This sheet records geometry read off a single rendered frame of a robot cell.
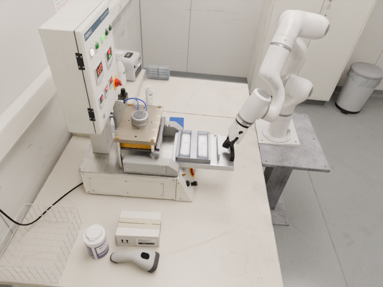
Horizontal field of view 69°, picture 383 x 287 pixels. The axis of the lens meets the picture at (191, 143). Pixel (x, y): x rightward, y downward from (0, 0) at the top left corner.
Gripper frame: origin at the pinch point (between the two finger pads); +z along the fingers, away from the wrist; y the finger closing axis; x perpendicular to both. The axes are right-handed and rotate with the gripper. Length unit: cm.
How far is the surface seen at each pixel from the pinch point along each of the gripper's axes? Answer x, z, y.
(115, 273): 32, 40, -54
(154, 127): 36.0, 2.6, -3.6
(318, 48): -118, -15, 199
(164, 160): 26.5, 10.9, -13.1
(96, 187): 51, 39, -17
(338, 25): -119, -42, 199
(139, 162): 37.1, 14.7, -15.4
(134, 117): 45.7, 2.3, -2.3
